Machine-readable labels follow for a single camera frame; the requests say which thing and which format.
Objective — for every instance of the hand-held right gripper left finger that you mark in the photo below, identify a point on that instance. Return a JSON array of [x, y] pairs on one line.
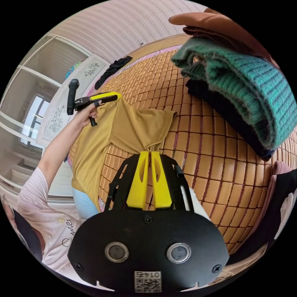
[[137, 185]]

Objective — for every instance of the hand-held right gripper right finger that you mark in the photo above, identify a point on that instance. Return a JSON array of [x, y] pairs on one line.
[[162, 188]]

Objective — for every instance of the window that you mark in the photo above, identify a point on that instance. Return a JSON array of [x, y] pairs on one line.
[[32, 120]]

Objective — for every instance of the pink and black pile of clothes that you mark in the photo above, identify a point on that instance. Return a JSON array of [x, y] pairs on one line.
[[284, 188]]

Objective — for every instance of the person's body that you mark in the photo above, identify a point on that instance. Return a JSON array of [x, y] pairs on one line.
[[46, 222]]

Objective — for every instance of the person's left hand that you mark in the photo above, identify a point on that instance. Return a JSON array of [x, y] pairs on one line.
[[86, 116]]

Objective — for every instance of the white cupboard with flower print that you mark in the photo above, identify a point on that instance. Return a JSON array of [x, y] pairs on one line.
[[60, 109]]

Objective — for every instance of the person's left forearm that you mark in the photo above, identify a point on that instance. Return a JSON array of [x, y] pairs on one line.
[[59, 145]]

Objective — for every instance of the bed with woven mat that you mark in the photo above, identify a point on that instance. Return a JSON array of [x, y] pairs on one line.
[[208, 167]]

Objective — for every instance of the black garment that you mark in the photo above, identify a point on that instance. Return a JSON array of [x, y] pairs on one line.
[[111, 69]]

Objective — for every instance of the yellow short sleeve shirt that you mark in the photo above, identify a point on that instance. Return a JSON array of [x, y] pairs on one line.
[[92, 143]]

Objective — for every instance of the green and brown pile of clothes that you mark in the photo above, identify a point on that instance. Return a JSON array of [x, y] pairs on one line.
[[243, 81]]

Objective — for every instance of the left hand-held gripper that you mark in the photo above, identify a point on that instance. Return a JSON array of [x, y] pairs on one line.
[[81, 102]]

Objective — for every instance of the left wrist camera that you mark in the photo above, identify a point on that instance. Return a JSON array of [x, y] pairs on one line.
[[70, 96]]

